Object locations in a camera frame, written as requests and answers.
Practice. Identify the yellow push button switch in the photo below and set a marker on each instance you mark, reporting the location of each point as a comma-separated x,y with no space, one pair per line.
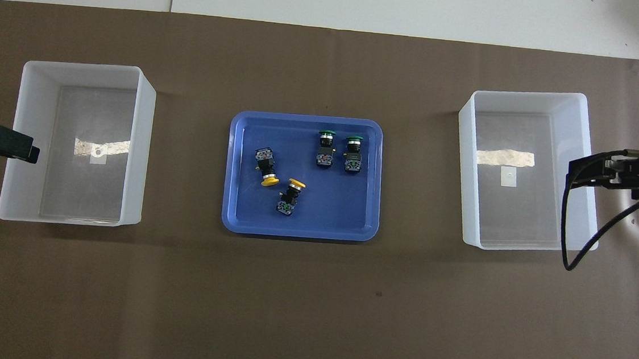
289,200
266,167

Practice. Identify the small white paper label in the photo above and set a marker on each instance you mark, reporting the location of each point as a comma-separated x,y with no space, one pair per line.
509,177
98,155

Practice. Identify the blue plastic tray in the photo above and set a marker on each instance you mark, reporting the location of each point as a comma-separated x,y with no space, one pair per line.
249,208

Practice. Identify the brown paper table mat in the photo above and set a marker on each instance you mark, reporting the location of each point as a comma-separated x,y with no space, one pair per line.
309,304

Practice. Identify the green push button switch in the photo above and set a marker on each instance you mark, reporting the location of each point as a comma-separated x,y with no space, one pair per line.
353,159
325,151

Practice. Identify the translucent white plastic box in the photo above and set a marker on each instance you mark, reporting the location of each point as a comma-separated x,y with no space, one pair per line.
522,218
27,122

